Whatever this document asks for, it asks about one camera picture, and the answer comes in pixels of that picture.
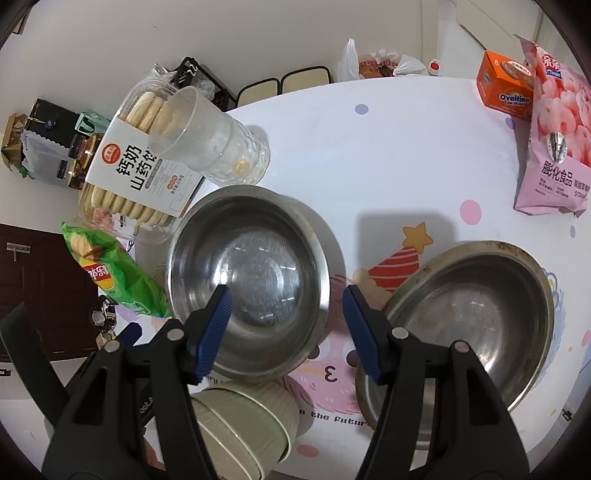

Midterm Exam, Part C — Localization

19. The brown cardboard piece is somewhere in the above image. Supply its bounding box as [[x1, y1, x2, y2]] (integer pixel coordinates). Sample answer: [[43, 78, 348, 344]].
[[0, 113, 28, 171]]

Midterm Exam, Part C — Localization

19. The orange cardboard box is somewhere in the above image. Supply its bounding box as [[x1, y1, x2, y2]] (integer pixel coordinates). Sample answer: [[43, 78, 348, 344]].
[[475, 50, 539, 123]]

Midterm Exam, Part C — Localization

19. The brown glass bottle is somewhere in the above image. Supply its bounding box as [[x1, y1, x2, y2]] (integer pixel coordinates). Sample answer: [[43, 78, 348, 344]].
[[68, 134, 108, 169]]

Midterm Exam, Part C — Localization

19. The cream cushioned chair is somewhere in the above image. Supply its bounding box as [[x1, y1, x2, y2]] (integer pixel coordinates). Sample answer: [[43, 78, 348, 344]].
[[235, 78, 281, 106], [281, 65, 332, 95]]

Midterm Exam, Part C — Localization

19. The clear glass cup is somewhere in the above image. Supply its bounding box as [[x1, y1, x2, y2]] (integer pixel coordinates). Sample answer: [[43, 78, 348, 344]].
[[147, 85, 271, 185]]

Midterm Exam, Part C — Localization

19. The dark gift box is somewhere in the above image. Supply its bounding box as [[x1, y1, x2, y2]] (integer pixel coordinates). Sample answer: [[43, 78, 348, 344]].
[[28, 98, 84, 134]]

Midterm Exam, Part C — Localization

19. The white plastic bag with food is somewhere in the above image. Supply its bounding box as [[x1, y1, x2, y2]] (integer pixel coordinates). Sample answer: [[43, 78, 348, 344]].
[[333, 38, 428, 83]]

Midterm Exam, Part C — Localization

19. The ribbed pale green ceramic bowl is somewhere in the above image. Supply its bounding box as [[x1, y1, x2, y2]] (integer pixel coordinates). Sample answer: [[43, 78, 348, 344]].
[[190, 381, 302, 464]]

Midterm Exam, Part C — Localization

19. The white lace edged bag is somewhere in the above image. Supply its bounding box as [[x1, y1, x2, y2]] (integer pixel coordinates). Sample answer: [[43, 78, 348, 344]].
[[21, 130, 70, 178]]

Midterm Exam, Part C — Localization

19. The dark brown wooden cabinet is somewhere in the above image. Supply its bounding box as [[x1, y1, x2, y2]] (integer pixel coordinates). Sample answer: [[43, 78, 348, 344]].
[[0, 224, 100, 363]]

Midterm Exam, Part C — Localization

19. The dark bar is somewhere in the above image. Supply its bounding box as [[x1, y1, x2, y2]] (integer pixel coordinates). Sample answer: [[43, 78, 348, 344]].
[[0, 305, 70, 416]]

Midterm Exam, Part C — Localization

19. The green potato chips bag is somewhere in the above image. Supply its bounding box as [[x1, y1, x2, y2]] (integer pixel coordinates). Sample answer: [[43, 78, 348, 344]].
[[61, 222, 171, 319]]

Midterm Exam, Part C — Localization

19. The cartoon printed tablecloth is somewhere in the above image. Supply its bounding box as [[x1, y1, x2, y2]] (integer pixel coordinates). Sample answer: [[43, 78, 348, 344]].
[[111, 76, 591, 467]]

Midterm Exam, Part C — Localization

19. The clear plastic biscuit box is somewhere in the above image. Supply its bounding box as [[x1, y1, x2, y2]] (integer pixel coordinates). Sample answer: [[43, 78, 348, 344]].
[[78, 76, 206, 241]]

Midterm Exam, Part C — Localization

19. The teal cup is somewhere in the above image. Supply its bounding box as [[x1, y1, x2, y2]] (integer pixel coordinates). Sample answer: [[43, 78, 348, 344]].
[[76, 112, 109, 136]]

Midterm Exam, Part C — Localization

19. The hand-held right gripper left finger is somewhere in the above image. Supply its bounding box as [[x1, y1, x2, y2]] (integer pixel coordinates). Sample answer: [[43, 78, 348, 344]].
[[41, 285, 234, 480]]

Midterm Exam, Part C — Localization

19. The key bunch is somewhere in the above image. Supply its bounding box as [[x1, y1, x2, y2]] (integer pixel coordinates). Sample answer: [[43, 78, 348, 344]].
[[90, 295, 118, 344]]

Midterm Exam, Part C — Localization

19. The pink snack bag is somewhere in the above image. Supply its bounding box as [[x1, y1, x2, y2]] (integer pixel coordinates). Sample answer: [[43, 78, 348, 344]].
[[514, 34, 591, 217]]

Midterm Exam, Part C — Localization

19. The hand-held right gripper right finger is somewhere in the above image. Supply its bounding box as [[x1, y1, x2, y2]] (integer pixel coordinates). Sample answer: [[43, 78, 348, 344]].
[[343, 285, 529, 480]]

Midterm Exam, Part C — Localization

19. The black plastic crate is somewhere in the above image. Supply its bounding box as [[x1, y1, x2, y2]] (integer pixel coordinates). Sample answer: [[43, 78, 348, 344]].
[[164, 56, 234, 112]]

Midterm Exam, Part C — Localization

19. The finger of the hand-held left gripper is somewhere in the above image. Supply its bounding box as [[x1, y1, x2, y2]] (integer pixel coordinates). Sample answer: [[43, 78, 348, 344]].
[[115, 322, 143, 347]]

